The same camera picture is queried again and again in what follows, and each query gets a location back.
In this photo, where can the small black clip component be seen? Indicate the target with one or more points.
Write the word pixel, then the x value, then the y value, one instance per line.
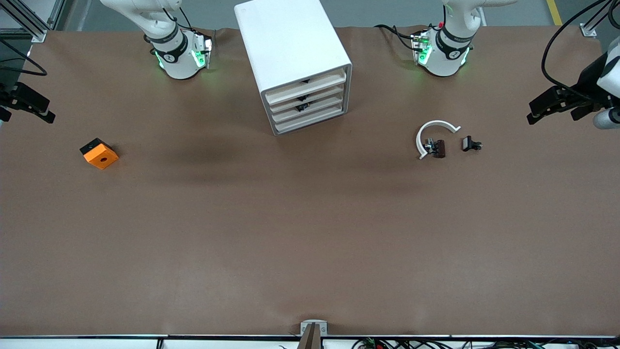
pixel 467 143

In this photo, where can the green push button switch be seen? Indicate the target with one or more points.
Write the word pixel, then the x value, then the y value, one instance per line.
pixel 302 107

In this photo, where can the aluminium frame profile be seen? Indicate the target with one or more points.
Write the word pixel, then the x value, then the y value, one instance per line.
pixel 588 30
pixel 29 24

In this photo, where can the white curved plastic arc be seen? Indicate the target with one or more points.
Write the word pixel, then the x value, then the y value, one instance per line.
pixel 436 122

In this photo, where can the orange and black box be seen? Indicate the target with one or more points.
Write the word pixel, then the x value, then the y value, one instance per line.
pixel 101 157

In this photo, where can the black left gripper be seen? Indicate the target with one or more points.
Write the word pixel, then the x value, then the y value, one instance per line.
pixel 587 81

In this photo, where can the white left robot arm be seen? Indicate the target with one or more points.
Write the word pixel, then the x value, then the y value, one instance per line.
pixel 445 58

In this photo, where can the dark brown small component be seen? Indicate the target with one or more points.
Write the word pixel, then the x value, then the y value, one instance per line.
pixel 440 149

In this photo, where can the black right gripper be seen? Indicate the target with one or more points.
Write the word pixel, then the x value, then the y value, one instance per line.
pixel 23 99

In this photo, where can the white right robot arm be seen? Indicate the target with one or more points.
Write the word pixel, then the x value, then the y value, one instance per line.
pixel 179 63

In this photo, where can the grey table edge bracket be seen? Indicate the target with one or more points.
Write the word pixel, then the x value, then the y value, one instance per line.
pixel 314 323

